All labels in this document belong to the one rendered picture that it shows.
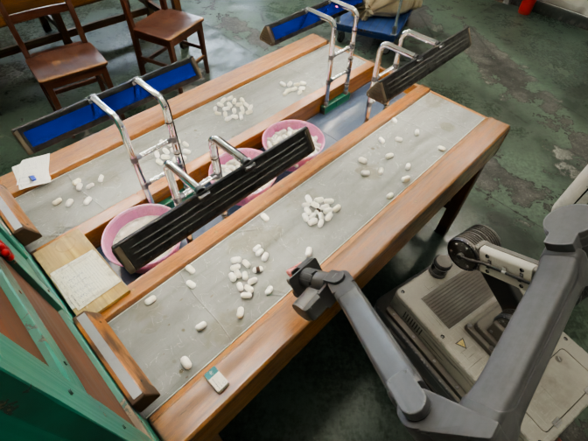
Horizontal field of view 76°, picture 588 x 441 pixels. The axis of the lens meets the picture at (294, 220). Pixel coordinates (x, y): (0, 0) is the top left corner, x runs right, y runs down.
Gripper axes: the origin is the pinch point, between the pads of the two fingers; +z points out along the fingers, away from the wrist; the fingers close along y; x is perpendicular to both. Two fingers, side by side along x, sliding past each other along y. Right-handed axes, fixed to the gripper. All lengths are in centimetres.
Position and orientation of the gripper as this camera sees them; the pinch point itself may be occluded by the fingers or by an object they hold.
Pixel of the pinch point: (289, 272)
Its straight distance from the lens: 109.6
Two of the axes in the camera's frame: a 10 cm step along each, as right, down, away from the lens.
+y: -7.1, 5.4, -4.4
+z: -5.5, -0.4, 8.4
